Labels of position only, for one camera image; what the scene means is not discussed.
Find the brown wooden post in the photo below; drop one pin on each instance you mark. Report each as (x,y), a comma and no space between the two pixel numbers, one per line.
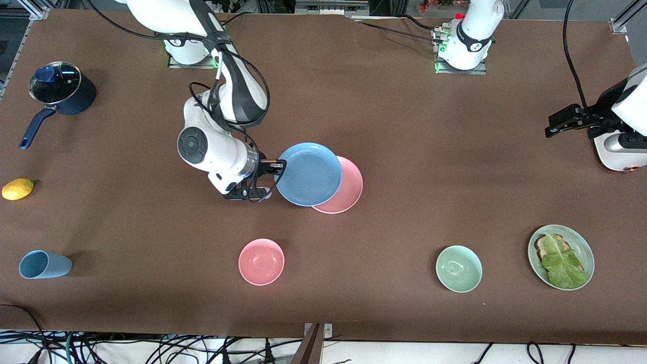
(311,349)

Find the small metal bracket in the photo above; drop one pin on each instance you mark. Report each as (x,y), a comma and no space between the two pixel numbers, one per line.
(327,331)

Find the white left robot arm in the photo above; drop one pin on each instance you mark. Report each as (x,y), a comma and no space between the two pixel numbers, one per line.
(470,40)

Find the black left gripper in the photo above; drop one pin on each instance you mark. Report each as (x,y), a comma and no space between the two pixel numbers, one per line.
(598,112)

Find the yellow lemon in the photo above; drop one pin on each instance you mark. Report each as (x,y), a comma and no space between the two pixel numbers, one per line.
(17,189)

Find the brown table cover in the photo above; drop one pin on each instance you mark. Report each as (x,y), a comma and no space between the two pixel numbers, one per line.
(323,101)

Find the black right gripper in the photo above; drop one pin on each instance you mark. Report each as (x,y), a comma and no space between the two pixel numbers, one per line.
(264,168)

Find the aluminium frame profile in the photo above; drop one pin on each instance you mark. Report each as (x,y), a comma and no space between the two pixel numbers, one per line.
(624,20)
(38,10)

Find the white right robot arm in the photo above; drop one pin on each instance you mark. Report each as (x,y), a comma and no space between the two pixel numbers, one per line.
(212,151)

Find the green bowl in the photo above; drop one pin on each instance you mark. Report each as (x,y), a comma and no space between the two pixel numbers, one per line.
(459,269)

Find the white toaster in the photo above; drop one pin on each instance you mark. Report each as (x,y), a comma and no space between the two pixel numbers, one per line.
(621,161)

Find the blue cup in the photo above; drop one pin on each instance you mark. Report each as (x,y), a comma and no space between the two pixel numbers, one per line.
(45,265)

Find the blue plate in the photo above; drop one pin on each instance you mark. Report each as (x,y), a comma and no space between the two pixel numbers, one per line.
(308,174)

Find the dark blue saucepan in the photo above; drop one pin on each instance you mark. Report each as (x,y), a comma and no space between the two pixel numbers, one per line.
(83,98)

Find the green plate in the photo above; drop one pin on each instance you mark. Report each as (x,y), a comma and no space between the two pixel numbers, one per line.
(581,242)

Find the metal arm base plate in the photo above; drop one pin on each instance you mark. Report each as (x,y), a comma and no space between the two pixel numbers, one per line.
(177,65)
(475,72)

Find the toast slice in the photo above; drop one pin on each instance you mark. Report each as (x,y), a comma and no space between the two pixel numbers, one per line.
(542,247)

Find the pink bowl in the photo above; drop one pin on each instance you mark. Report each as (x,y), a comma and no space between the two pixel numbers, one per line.
(261,262)

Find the green lettuce leaf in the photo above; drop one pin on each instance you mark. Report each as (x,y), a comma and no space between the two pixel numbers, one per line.
(563,268)

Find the pink plate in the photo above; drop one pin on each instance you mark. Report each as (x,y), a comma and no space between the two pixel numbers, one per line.
(349,192)

